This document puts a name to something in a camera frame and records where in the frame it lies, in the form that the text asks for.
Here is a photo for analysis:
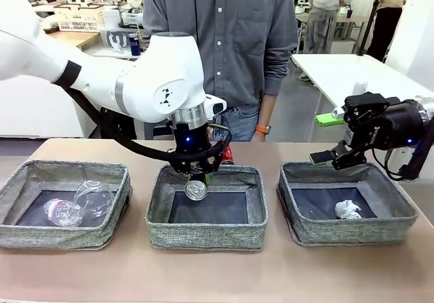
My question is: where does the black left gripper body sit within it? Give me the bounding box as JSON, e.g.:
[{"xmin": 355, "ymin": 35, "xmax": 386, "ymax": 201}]
[{"xmin": 168, "ymin": 121, "xmax": 225, "ymax": 176}]

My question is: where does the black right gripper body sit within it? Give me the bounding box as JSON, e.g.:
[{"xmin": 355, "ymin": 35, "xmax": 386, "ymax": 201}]
[{"xmin": 344, "ymin": 100, "xmax": 426, "ymax": 150}]

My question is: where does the black snack wrapper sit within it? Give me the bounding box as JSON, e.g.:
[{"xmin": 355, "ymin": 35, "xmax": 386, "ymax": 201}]
[{"xmin": 184, "ymin": 180, "xmax": 208, "ymax": 201}]

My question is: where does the white paper ball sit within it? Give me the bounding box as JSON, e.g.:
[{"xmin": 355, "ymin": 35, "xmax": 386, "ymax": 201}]
[{"xmin": 334, "ymin": 199, "xmax": 363, "ymax": 220}]

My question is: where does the clear plastic cup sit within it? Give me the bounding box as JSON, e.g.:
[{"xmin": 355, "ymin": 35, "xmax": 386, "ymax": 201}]
[{"xmin": 73, "ymin": 180, "xmax": 115, "ymax": 216}]

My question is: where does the crushed clear plastic bottle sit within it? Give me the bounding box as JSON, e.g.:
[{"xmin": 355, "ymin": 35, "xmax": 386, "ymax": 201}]
[{"xmin": 43, "ymin": 197, "xmax": 85, "ymax": 228}]

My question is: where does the person's left forearm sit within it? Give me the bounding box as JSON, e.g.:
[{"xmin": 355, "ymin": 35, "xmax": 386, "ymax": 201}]
[{"xmin": 259, "ymin": 92, "xmax": 277, "ymax": 127}]

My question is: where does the grey plastic stool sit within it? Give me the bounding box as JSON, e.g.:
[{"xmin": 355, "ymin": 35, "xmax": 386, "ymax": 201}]
[{"xmin": 145, "ymin": 123, "xmax": 174, "ymax": 140}]

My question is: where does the crushed red drink can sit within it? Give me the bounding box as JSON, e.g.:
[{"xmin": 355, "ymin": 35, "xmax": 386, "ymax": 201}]
[{"xmin": 222, "ymin": 142, "xmax": 235, "ymax": 165}]

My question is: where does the white table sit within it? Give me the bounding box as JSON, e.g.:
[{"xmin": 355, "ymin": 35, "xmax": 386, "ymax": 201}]
[{"xmin": 291, "ymin": 54, "xmax": 434, "ymax": 177}]

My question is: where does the grey fabric basket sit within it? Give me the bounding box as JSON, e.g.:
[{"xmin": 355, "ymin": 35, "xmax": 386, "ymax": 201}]
[
  {"xmin": 144, "ymin": 163, "xmax": 269, "ymax": 252},
  {"xmin": 0, "ymin": 159, "xmax": 133, "ymax": 251},
  {"xmin": 277, "ymin": 160, "xmax": 419, "ymax": 248}
]

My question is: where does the black backpack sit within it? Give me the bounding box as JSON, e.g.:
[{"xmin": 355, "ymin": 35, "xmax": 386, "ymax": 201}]
[{"xmin": 100, "ymin": 108, "xmax": 145, "ymax": 140}]

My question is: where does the person in white shirt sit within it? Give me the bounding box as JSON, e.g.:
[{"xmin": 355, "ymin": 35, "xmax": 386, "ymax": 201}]
[{"xmin": 302, "ymin": 0, "xmax": 360, "ymax": 55}]

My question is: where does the person in grey shirt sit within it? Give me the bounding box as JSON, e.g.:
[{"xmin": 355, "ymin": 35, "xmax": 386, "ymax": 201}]
[{"xmin": 142, "ymin": 0, "xmax": 299, "ymax": 143}]

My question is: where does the blue drink can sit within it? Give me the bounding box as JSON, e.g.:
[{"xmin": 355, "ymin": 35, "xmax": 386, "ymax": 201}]
[{"xmin": 128, "ymin": 33, "xmax": 142, "ymax": 57}]

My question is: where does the black tripod stand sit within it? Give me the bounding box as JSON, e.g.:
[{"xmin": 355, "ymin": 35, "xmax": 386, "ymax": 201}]
[{"xmin": 359, "ymin": 0, "xmax": 387, "ymax": 55}]

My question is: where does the white desk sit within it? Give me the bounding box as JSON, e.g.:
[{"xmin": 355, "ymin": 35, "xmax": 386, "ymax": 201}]
[{"xmin": 81, "ymin": 47, "xmax": 143, "ymax": 60}]

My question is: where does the white box with dark logo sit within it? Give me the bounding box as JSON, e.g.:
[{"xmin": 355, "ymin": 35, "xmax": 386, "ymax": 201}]
[{"xmin": 105, "ymin": 30, "xmax": 130, "ymax": 49}]

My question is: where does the white plastic bin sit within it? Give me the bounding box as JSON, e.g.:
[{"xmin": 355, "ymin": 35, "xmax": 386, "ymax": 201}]
[{"xmin": 121, "ymin": 9, "xmax": 145, "ymax": 24}]

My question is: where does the white bucket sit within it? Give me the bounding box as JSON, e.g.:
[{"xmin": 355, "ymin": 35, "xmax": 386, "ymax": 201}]
[{"xmin": 103, "ymin": 7, "xmax": 121, "ymax": 29}]

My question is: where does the wooden top table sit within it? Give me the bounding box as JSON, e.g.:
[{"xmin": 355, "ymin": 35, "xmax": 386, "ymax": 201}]
[{"xmin": 45, "ymin": 30, "xmax": 102, "ymax": 52}]

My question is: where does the white slatted crate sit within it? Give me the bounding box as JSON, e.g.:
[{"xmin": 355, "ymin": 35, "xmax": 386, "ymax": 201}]
[{"xmin": 54, "ymin": 3, "xmax": 105, "ymax": 32}]

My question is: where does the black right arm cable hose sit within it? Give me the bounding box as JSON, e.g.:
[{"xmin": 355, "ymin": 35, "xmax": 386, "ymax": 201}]
[{"xmin": 372, "ymin": 116, "xmax": 434, "ymax": 182}]

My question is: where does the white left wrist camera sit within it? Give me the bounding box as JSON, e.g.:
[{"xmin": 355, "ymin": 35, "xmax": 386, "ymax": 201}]
[{"xmin": 205, "ymin": 94, "xmax": 227, "ymax": 117}]

